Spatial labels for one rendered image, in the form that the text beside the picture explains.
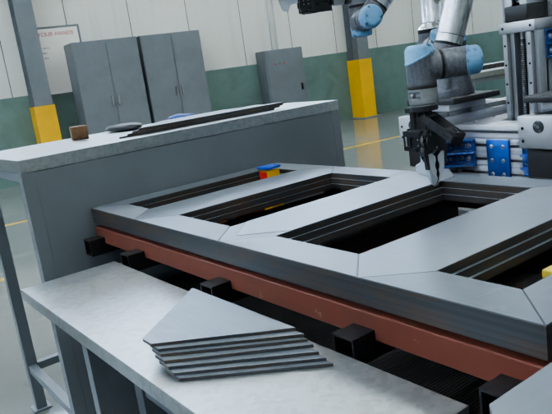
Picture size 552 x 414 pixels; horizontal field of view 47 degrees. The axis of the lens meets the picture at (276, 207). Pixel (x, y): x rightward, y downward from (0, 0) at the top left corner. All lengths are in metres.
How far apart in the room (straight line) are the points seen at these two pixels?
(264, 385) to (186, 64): 9.70
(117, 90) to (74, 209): 8.08
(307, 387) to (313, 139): 1.73
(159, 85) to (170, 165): 8.14
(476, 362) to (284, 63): 10.92
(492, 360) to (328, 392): 0.24
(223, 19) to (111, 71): 2.48
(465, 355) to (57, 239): 1.47
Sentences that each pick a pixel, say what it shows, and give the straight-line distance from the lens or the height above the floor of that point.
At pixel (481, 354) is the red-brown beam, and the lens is 0.96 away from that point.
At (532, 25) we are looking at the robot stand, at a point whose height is 1.23.
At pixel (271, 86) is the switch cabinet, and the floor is 0.87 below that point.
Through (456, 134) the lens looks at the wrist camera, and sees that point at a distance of 1.66.
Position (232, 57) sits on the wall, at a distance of 11.62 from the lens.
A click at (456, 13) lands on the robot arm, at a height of 1.29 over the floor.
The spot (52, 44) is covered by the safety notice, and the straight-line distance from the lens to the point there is 10.60.
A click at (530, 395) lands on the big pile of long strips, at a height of 0.85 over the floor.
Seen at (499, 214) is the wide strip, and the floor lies 0.86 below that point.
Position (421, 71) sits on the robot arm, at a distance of 1.68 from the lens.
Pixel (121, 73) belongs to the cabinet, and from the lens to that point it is 10.21.
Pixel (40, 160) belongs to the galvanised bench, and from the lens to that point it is 2.10.
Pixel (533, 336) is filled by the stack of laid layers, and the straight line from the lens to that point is 0.89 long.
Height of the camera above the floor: 1.22
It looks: 12 degrees down
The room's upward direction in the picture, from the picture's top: 8 degrees counter-clockwise
